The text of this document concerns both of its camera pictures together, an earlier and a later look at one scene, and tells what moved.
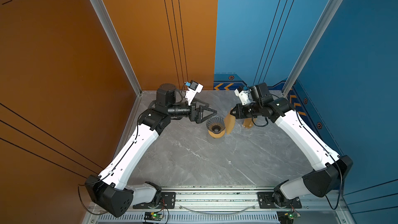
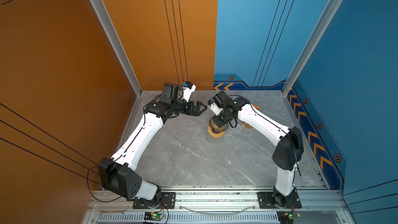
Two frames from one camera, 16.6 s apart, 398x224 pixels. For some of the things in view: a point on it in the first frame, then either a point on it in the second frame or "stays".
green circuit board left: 153,215 stays
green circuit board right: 287,217 stays
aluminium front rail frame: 221,207 stays
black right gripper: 239,112 to 218,124
